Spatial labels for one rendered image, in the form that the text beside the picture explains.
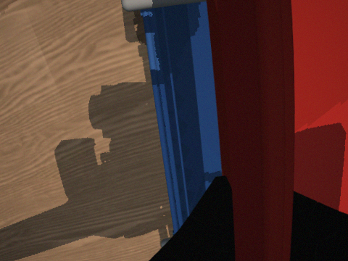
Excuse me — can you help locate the blue plastic tray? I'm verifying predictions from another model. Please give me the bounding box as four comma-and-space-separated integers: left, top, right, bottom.
140, 1, 223, 235

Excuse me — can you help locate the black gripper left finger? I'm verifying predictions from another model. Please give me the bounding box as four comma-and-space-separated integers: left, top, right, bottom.
148, 176, 236, 261

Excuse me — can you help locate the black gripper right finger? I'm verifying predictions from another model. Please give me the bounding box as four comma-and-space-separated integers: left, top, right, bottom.
290, 191, 348, 261

